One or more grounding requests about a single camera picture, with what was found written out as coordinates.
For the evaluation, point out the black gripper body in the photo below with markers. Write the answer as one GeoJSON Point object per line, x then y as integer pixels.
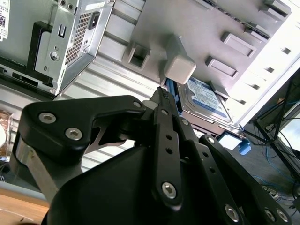
{"type": "Point", "coordinates": [105, 199]}

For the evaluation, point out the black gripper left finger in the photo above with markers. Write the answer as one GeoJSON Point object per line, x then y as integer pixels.
{"type": "Point", "coordinates": [70, 117]}

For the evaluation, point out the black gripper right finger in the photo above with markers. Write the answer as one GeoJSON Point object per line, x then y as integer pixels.
{"type": "Point", "coordinates": [211, 164]}

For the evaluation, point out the hard disk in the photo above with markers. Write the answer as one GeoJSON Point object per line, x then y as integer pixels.
{"type": "Point", "coordinates": [204, 98]}

